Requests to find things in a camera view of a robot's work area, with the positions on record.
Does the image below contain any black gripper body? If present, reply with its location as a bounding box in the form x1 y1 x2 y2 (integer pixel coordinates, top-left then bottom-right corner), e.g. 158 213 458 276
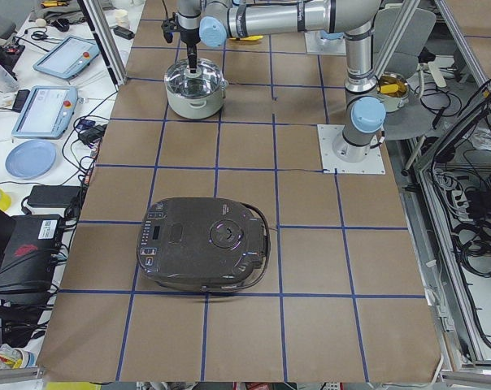
184 28 198 57

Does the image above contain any glass pot lid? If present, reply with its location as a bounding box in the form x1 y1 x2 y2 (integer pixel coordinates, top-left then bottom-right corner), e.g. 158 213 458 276
164 58 227 98

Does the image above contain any yellow corn cob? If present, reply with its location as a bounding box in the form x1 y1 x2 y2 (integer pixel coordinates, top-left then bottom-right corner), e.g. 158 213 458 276
379 83 400 95

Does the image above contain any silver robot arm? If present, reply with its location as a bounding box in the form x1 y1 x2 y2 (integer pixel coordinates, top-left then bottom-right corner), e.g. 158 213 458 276
172 1 385 163

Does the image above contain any pale green electric pot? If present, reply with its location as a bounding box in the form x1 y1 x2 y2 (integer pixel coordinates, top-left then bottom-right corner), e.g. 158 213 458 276
164 58 228 119

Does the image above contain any steel pot at right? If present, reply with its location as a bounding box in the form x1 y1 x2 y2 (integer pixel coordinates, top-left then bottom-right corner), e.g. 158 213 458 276
377 72 410 113

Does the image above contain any black power adapter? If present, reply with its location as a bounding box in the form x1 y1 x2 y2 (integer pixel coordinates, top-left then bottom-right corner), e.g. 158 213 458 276
113 25 135 40

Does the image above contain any paper cup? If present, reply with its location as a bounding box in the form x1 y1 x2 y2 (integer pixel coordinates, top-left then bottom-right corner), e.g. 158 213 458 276
114 9 130 28

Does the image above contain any upper teach pendant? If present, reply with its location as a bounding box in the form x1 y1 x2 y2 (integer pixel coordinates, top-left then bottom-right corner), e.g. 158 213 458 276
33 36 100 80

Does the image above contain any teach pendant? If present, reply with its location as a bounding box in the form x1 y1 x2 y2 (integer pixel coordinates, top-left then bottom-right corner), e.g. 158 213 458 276
11 85 78 139
33 36 100 80

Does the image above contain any lower teach pendant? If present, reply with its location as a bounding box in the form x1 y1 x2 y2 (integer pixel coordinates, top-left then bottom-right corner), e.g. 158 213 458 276
11 85 78 139

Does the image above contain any black rice cooker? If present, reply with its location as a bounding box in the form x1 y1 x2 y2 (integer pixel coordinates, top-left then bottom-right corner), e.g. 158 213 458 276
137 197 271 293

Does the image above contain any blue plate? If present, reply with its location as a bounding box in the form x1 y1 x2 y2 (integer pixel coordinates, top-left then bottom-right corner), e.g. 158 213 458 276
5 140 57 180

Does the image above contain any black power brick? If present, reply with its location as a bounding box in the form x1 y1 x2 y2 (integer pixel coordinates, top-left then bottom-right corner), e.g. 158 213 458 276
27 185 80 208

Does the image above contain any grey office chair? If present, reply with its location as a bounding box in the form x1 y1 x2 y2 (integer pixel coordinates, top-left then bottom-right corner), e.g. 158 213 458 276
372 7 437 79

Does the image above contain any black computer box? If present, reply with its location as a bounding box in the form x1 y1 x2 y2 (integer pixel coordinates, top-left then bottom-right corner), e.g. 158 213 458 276
0 213 64 294

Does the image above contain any aluminium frame post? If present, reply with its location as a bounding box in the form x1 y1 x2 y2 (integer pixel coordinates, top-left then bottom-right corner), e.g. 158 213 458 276
78 0 127 86

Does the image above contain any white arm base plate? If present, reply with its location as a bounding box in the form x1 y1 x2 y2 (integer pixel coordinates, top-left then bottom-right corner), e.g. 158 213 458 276
317 124 385 175

